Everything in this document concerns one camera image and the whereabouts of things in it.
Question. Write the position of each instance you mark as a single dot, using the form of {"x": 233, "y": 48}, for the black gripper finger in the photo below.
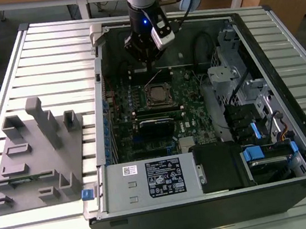
{"x": 151, "y": 65}
{"x": 147, "y": 66}

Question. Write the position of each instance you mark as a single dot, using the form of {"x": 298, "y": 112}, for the grey power supply unit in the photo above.
{"x": 118, "y": 188}

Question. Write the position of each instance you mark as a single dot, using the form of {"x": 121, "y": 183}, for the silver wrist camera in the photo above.
{"x": 163, "y": 36}

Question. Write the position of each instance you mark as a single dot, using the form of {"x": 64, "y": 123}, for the black plastic disk bay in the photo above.
{"x": 240, "y": 118}

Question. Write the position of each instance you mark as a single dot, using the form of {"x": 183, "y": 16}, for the silver chipset heatsink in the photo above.
{"x": 187, "y": 141}

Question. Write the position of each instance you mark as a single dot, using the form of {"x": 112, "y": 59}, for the black PC case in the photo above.
{"x": 186, "y": 219}

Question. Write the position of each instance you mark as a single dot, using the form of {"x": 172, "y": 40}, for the hard disk in blue carrier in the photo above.
{"x": 252, "y": 153}

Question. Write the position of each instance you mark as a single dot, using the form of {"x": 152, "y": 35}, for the black graphics card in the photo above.
{"x": 156, "y": 128}

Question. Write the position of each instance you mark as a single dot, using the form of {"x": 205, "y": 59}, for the black rating label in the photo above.
{"x": 165, "y": 177}

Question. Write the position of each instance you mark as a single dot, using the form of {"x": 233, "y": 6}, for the grey parts rack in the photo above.
{"x": 41, "y": 154}

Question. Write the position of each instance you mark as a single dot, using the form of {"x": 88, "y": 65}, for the green RAM stick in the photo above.
{"x": 21, "y": 180}

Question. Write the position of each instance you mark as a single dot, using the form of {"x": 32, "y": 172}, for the CPU socket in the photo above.
{"x": 173, "y": 101}

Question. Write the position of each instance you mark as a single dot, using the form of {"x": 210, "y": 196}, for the green motherboard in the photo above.
{"x": 196, "y": 116}

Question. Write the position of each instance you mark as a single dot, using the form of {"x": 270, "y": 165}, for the blue case latch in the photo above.
{"x": 87, "y": 194}

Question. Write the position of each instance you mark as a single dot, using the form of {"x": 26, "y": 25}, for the blue disk bay tab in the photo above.
{"x": 255, "y": 130}

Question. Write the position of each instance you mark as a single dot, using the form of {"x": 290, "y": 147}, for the silver CPU chip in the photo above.
{"x": 158, "y": 93}

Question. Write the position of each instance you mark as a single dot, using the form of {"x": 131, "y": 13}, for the silver metal drive cage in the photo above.
{"x": 223, "y": 75}

